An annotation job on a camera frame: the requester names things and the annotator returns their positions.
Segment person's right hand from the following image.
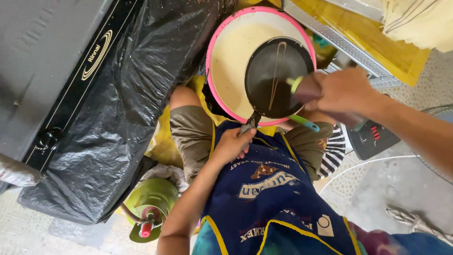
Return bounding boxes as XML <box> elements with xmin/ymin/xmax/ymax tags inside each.
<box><xmin>305</xmin><ymin>67</ymin><xmax>378</xmax><ymax>115</ymax></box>

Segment person's left hand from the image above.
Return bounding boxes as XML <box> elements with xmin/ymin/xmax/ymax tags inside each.
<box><xmin>212</xmin><ymin>127</ymin><xmax>257</xmax><ymax>166</ymax></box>

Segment black frying pan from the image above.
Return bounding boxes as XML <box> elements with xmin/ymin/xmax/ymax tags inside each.
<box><xmin>239</xmin><ymin>36</ymin><xmax>315</xmax><ymax>138</ymax></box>

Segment black white striped cloth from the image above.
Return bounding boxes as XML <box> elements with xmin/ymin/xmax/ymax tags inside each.
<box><xmin>316</xmin><ymin>125</ymin><xmax>347</xmax><ymax>180</ymax></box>

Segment black standing fan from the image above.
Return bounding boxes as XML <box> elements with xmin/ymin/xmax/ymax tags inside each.
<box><xmin>345</xmin><ymin>104</ymin><xmax>453</xmax><ymax>185</ymax></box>

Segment metal rack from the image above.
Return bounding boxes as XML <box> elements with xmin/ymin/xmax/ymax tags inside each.
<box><xmin>281</xmin><ymin>0</ymin><xmax>404</xmax><ymax>89</ymax></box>

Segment yellow board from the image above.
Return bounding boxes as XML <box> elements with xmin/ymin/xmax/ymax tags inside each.
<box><xmin>290</xmin><ymin>0</ymin><xmax>431</xmax><ymax>88</ymax></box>

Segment pink basin of batter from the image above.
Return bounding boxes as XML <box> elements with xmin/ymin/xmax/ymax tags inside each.
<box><xmin>206</xmin><ymin>6</ymin><xmax>317</xmax><ymax>127</ymax></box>

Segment navy blue printed apron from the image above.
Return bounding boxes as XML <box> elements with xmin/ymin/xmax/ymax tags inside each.
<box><xmin>201</xmin><ymin>120</ymin><xmax>362</xmax><ymax>255</ymax></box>

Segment olive green shorts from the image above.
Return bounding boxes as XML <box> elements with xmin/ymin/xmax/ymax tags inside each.
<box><xmin>170</xmin><ymin>105</ymin><xmax>335</xmax><ymax>184</ymax></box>

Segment cream cloth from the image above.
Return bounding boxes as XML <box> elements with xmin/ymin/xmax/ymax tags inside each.
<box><xmin>380</xmin><ymin>0</ymin><xmax>453</xmax><ymax>54</ymax></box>

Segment grey rag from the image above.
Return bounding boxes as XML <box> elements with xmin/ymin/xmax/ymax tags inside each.
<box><xmin>385</xmin><ymin>206</ymin><xmax>453</xmax><ymax>247</ymax></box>

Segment colourful tie-dye shirt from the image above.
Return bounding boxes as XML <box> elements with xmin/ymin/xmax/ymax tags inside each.
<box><xmin>192</xmin><ymin>219</ymin><xmax>453</xmax><ymax>255</ymax></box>

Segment white crumpled cloth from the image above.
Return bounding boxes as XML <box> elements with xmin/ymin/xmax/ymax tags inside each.
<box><xmin>136</xmin><ymin>164</ymin><xmax>190</xmax><ymax>194</ymax></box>

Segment green gas cylinder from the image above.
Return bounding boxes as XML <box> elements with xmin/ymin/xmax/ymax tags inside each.
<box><xmin>125</xmin><ymin>178</ymin><xmax>179</xmax><ymax>244</ymax></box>

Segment black plastic sheet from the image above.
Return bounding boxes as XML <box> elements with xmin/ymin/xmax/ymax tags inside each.
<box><xmin>18</xmin><ymin>0</ymin><xmax>238</xmax><ymax>226</ymax></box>

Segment red gas regulator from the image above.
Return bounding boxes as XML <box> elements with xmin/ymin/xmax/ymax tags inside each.
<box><xmin>139</xmin><ymin>207</ymin><xmax>160</xmax><ymax>239</ymax></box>

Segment grey gas stove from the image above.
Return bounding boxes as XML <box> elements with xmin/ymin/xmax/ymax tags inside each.
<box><xmin>0</xmin><ymin>0</ymin><xmax>146</xmax><ymax>193</ymax></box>

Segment clear plastic bag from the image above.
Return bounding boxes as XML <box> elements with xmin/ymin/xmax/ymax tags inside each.
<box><xmin>0</xmin><ymin>153</ymin><xmax>45</xmax><ymax>188</ymax></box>

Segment green ladle handle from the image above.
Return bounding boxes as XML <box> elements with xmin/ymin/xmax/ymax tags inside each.
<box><xmin>288</xmin><ymin>114</ymin><xmax>321</xmax><ymax>133</ymax></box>

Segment white cable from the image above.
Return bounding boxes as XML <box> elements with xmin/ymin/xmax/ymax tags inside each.
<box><xmin>319</xmin><ymin>154</ymin><xmax>422</xmax><ymax>196</ymax></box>

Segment gas hose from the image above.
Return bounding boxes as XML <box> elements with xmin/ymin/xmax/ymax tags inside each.
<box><xmin>120</xmin><ymin>203</ymin><xmax>143</xmax><ymax>226</ymax></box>

